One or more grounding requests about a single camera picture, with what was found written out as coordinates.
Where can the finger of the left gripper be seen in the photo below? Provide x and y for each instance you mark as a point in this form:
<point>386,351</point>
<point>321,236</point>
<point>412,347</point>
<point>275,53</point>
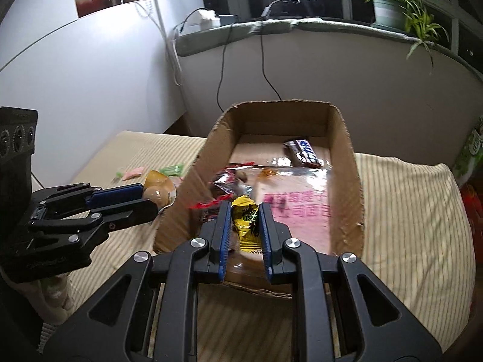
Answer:
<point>94,195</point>
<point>98,220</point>

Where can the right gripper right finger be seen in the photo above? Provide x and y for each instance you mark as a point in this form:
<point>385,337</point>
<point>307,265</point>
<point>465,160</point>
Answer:
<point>341,310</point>

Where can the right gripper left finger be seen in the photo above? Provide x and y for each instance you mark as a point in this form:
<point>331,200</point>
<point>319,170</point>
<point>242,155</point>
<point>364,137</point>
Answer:
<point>147,311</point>

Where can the pink candy packet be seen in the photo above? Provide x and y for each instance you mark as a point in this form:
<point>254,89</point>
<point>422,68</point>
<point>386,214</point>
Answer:
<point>125,175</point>

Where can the brown braised egg packet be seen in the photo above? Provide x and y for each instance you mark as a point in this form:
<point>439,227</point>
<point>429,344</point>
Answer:
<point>159,189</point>

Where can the green candy packet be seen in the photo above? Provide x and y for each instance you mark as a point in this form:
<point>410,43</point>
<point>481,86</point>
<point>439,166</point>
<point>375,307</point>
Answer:
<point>172,170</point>

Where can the yellow snack packet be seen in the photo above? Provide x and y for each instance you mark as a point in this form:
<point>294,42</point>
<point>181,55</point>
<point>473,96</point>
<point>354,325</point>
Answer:
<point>244,217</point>

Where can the dark red jujube snack bag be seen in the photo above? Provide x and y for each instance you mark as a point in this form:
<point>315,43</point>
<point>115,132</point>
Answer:
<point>229,183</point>

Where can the bagged toast bread loaf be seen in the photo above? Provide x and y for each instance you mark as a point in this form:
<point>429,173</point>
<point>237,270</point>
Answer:
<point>298,197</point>

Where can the snickers bar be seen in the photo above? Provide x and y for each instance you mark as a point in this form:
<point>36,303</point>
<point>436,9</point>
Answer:
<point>302,154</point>

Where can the striped beige table cloth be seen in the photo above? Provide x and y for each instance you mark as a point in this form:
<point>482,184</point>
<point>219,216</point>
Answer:
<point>417,240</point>

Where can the red gift box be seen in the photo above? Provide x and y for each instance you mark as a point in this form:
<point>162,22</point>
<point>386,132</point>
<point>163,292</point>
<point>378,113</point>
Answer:
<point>473,206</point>

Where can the green snack bag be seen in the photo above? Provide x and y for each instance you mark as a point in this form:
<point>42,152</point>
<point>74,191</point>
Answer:
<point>469,158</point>

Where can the open cardboard box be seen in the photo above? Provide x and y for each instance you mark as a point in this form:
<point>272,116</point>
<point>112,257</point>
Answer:
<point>255,132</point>

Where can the white power adapter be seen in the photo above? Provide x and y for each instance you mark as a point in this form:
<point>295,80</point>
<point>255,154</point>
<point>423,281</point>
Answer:
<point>204,20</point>

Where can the potted spider plant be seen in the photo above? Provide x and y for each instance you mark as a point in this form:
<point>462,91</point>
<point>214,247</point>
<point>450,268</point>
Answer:
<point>411,17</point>

